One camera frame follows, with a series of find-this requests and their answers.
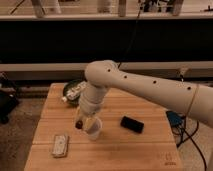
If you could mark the grey white sponge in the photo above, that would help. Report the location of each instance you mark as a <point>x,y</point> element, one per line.
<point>60,145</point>

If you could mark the green bowl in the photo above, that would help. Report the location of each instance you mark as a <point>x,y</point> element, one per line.
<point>73,93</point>

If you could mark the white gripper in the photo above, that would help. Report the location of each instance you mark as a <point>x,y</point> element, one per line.
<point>87,109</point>

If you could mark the blue box on floor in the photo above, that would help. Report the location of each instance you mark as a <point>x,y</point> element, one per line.
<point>174,119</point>

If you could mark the black object at left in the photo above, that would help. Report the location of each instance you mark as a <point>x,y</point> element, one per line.
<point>7,101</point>

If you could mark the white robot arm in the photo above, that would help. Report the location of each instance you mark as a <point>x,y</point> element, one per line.
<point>193,100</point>

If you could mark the black rectangular block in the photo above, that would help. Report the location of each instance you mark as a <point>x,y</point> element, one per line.
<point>132,124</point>

